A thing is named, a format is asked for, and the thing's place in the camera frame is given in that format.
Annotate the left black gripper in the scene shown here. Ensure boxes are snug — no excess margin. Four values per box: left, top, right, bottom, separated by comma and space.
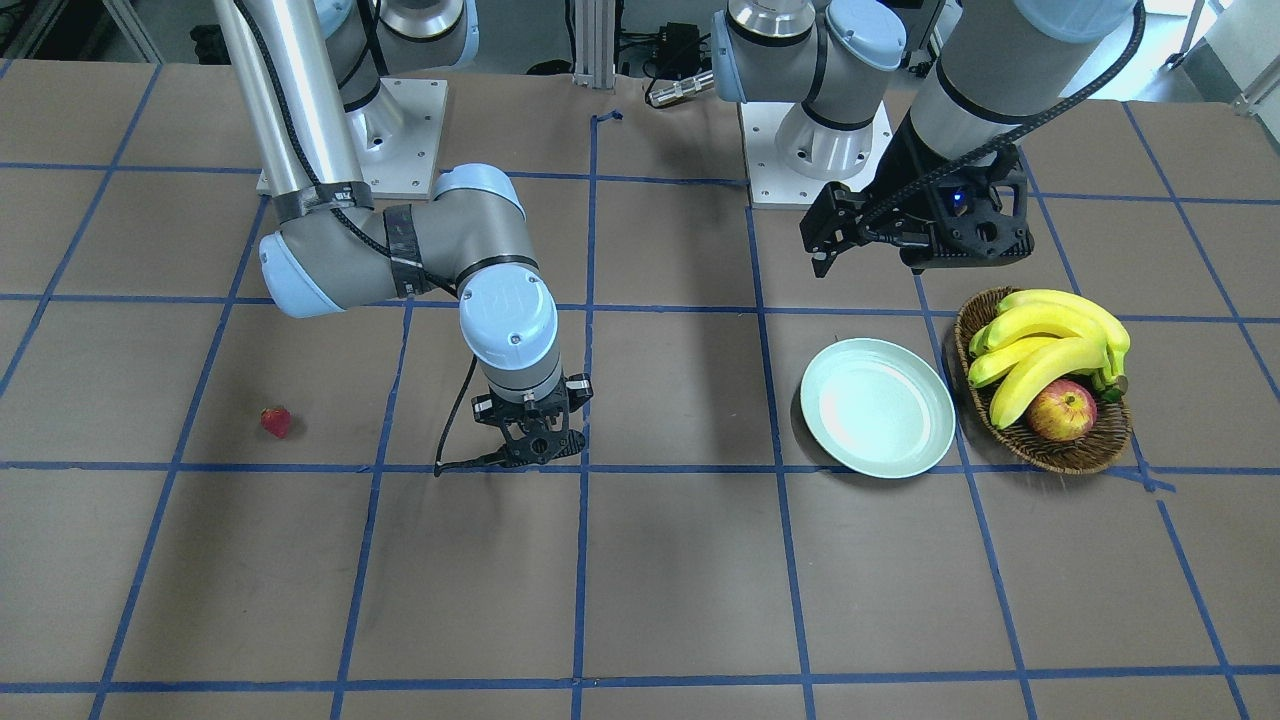
799, 143, 1036, 279

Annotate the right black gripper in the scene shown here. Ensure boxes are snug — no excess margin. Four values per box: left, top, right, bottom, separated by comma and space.
472, 373, 593, 468

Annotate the light green plate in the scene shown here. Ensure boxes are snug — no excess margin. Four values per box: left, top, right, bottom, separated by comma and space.
799, 338, 956, 479

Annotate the yellow banana bunch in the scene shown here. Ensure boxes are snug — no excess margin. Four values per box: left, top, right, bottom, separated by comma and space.
963, 290, 1132, 430

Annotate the red apple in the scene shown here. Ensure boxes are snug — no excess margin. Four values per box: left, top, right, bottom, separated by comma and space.
1024, 379, 1098, 443

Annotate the woven wicker basket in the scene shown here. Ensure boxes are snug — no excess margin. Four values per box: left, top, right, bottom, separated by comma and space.
946, 286, 1132, 475

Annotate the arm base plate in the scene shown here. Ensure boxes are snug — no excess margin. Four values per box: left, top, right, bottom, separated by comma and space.
256, 78, 449, 199
739, 102, 892, 210

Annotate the aluminium frame post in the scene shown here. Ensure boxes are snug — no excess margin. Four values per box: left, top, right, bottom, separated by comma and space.
570, 0, 617, 92

